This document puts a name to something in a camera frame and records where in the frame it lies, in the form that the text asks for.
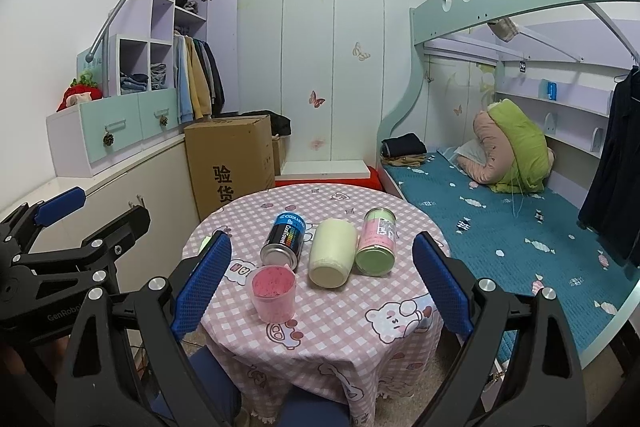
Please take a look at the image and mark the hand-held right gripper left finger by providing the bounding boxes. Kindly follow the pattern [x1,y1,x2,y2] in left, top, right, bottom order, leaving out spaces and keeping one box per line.
[55,231,242,427]

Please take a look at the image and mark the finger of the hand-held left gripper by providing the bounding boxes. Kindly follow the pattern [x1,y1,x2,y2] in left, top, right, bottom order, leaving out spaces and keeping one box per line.
[0,187,87,259]
[14,205,152,294]

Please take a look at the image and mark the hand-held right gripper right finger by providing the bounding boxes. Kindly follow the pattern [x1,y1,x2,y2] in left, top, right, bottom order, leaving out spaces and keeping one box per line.
[413,231,587,427]

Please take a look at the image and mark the cream white cup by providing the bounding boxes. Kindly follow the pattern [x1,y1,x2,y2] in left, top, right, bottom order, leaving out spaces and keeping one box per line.
[307,218,358,289]

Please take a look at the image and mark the pink plastic cup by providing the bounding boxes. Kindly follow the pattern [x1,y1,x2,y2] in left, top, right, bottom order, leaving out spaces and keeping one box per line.
[247,265,298,323]

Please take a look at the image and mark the white low cabinet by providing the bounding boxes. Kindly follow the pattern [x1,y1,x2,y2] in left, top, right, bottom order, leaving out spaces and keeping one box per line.
[0,134,203,269]

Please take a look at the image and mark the pink and green can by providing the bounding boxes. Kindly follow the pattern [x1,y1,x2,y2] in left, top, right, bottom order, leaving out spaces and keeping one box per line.
[354,207,398,278]

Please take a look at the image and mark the teal candy print bedsheet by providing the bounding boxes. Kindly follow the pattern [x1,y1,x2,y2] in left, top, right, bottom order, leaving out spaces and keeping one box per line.
[382,151,640,354]

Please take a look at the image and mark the teal drawer unit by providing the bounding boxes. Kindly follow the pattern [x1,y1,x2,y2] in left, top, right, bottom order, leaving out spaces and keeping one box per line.
[46,87,181,178]

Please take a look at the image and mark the black spray can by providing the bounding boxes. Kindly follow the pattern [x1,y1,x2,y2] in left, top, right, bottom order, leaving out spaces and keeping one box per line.
[260,212,307,269]

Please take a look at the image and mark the navy blue chair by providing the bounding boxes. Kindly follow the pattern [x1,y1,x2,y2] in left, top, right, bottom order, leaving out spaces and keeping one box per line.
[145,344,351,427]

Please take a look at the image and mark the round table pink checkered cloth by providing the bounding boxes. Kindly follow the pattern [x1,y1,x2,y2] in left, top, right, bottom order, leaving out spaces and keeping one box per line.
[181,184,451,423]

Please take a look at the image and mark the strawberry plush toy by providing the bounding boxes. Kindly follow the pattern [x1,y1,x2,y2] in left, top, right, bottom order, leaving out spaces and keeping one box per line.
[56,74,104,112]

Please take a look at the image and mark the large cardboard box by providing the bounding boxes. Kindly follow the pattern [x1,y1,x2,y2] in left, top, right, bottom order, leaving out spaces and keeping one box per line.
[184,114,276,223]

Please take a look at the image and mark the white pillow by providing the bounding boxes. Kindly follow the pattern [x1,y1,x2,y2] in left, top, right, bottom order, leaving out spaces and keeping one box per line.
[440,141,489,168]

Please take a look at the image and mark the folded dark clothes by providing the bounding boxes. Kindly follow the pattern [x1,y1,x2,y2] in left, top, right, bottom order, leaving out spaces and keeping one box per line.
[381,133,429,168]

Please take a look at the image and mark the small cardboard box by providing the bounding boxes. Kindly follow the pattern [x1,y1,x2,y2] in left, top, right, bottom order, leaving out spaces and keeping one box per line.
[271,137,287,178]

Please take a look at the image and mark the pink quilt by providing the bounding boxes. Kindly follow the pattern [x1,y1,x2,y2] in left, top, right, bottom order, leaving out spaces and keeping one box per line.
[457,111,557,188]

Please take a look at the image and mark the light blue hanging shirt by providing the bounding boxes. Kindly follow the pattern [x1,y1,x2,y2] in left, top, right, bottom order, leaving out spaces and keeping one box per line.
[173,34,195,126]

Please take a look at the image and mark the green quilt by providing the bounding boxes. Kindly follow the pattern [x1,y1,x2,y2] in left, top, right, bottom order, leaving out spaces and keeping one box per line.
[487,99,552,194]

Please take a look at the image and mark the yellow hanging jacket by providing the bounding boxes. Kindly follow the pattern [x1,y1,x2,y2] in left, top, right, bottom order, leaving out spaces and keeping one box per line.
[183,36,214,120]

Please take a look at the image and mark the white platform step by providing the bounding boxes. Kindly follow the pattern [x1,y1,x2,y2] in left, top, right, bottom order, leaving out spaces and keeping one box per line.
[280,160,371,180]

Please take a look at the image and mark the dark hanging jackets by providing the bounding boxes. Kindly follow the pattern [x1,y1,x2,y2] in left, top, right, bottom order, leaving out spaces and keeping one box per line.
[196,39,226,116]

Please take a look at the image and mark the black bag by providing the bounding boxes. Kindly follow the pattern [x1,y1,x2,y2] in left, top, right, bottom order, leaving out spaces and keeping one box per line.
[239,109,292,139]

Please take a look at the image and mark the dark hanging garment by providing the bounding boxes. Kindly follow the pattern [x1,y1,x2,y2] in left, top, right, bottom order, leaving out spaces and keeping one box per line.
[578,66,640,269]

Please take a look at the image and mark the lilac stair cabinet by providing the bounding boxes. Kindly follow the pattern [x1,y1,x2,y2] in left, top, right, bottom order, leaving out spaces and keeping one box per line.
[107,0,239,124]

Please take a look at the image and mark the white wardrobe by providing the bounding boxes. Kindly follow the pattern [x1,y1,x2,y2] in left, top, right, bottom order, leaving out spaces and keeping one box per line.
[236,0,417,168]

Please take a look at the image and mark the grey rolled bundle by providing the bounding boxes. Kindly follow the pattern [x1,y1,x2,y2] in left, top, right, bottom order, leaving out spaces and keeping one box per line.
[487,18,521,43]

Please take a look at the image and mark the white wall shelf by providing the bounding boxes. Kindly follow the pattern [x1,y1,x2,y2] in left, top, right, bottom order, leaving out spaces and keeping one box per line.
[492,91,617,158]

